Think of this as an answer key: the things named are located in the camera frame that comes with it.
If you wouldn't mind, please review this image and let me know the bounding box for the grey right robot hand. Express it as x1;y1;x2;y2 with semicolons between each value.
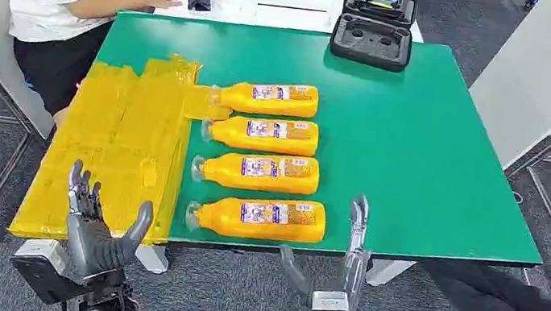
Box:
272;184;381;311

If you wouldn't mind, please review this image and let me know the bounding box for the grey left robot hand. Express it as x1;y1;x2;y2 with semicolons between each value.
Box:
53;158;161;291

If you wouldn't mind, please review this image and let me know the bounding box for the orange drink bottle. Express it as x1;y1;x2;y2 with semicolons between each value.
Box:
183;185;329;251
208;72;321;125
198;106;322;160
189;142;323;201

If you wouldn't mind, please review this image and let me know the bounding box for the white table foot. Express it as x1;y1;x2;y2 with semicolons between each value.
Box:
132;241;172;276
364;254;417;293

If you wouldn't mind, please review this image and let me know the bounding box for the yellow plastic sheet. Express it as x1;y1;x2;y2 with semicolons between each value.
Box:
6;35;239;265

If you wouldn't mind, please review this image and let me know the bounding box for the green table mat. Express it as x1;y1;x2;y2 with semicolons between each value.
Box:
72;0;551;293

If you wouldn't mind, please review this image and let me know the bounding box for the open black foam case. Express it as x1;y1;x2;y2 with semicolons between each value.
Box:
326;0;420;76

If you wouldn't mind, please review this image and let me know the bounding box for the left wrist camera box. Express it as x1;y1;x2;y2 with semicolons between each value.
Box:
4;234;97;311

